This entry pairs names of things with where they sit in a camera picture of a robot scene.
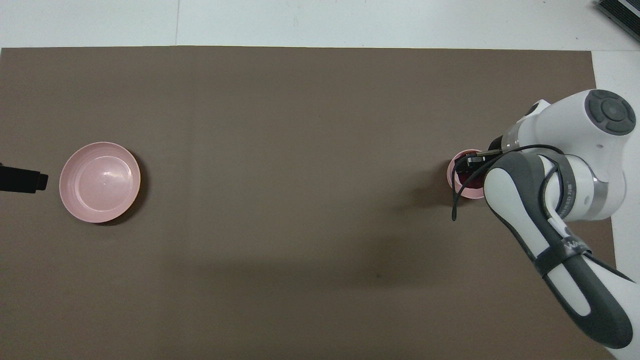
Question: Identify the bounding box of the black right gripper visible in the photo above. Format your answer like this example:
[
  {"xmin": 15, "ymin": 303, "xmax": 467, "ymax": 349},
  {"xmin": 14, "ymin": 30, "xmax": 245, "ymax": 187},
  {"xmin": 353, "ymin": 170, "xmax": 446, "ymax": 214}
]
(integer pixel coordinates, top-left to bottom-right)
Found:
[{"xmin": 455, "ymin": 135, "xmax": 505, "ymax": 174}]

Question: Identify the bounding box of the dark red apple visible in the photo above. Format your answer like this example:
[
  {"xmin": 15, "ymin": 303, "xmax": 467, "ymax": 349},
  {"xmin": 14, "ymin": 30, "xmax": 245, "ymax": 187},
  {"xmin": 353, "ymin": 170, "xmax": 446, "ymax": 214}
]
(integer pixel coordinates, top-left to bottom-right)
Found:
[{"xmin": 456, "ymin": 171, "xmax": 485, "ymax": 190}]

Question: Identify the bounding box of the pink bowl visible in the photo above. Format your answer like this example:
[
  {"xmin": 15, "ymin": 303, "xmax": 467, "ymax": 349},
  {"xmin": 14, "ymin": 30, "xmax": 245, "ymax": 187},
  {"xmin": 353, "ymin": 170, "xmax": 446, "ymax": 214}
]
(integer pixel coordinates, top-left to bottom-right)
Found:
[{"xmin": 446, "ymin": 148, "xmax": 488, "ymax": 200}]

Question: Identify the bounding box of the pink plate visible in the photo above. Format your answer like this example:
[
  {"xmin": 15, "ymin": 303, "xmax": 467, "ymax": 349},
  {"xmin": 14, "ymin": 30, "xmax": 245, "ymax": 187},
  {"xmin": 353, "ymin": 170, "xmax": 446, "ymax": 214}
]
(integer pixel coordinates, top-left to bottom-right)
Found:
[{"xmin": 59, "ymin": 141, "xmax": 142, "ymax": 224}]

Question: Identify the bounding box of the brown table mat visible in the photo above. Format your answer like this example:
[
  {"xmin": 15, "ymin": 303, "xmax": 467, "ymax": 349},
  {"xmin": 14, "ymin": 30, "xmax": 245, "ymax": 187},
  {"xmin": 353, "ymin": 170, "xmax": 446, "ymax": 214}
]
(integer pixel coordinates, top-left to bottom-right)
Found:
[{"xmin": 0, "ymin": 46, "xmax": 617, "ymax": 360}]

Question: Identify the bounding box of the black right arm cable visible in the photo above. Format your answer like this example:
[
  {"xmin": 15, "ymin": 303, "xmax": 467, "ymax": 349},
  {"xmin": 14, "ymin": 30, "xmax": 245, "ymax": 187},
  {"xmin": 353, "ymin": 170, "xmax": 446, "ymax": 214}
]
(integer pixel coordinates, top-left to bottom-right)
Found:
[{"xmin": 451, "ymin": 144, "xmax": 568, "ymax": 222}]

